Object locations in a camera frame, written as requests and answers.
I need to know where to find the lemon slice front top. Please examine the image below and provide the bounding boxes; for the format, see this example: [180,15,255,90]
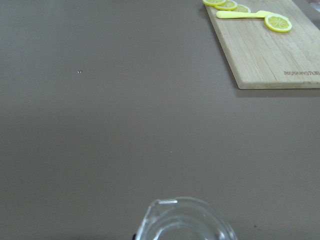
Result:
[264,13,293,33]

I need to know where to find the yellow plastic knife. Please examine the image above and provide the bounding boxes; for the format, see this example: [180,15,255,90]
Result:
[216,10,272,19]

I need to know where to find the bamboo cutting board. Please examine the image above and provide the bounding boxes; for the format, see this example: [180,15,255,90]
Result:
[206,0,320,90]

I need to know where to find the clear glass measuring cup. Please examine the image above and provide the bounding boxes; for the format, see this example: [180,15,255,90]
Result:
[132,196,238,240]

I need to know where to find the lemon slice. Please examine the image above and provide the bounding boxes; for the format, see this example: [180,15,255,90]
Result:
[264,13,293,33]
[214,0,238,11]
[233,4,251,13]

